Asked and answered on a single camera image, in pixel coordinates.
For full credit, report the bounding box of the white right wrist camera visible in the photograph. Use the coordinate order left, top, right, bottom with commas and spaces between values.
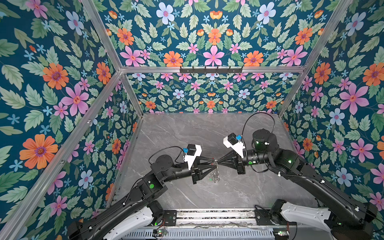
223, 133, 246, 158

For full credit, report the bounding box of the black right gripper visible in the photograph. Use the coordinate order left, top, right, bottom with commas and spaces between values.
216, 149, 271, 175

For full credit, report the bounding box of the right camera black cable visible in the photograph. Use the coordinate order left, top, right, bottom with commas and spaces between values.
241, 111, 276, 142

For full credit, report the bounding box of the white ventilation grille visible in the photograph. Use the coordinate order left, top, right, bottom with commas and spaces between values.
122, 229, 275, 240

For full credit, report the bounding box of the camera black cable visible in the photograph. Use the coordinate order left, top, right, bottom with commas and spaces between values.
148, 145, 185, 166
241, 111, 276, 142

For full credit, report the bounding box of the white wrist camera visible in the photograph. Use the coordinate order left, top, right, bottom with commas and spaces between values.
183, 144, 202, 170
223, 133, 246, 158

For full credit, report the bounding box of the left camera black cable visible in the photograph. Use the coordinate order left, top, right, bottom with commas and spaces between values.
148, 145, 185, 166

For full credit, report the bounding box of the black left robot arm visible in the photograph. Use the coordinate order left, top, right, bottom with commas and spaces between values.
68, 155, 216, 240

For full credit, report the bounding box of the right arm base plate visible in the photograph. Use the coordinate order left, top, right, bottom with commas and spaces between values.
254, 205, 297, 226

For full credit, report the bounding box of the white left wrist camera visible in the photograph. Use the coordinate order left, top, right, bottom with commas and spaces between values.
183, 144, 202, 170

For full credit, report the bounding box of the silver keyring with keys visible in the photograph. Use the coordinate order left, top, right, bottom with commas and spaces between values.
209, 160, 220, 184

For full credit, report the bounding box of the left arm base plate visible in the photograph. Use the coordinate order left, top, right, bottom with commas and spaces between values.
157, 210, 178, 227

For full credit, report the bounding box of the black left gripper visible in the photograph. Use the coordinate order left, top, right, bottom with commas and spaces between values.
162, 153, 219, 185

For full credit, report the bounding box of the black hook rail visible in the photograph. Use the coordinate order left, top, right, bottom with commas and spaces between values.
179, 66, 243, 75

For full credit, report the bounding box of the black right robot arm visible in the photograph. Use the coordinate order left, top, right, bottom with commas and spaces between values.
218, 129, 378, 240

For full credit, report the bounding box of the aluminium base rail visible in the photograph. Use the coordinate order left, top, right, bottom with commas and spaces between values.
92, 208, 340, 229

